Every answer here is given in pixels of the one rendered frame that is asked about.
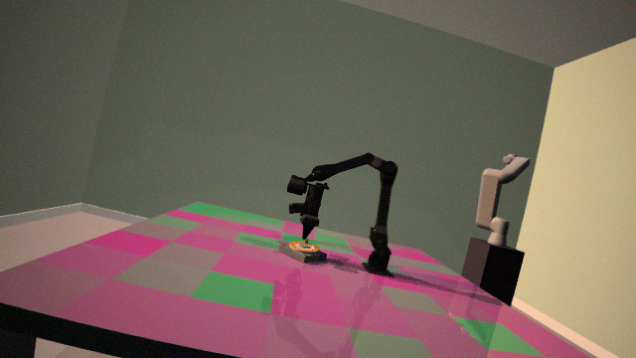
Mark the orange round plate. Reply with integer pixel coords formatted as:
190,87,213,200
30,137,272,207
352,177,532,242
289,239,319,254

